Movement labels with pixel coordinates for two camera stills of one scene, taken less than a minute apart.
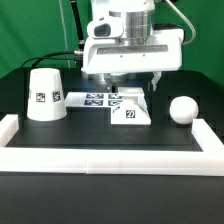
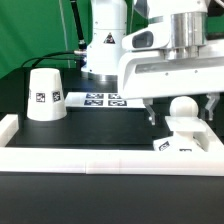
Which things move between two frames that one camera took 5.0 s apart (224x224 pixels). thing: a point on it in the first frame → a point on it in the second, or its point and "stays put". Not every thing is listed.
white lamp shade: [46, 98] stays put
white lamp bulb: [183, 110] stays put
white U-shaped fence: [207, 162] stays put
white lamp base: [132, 110] → [188, 136]
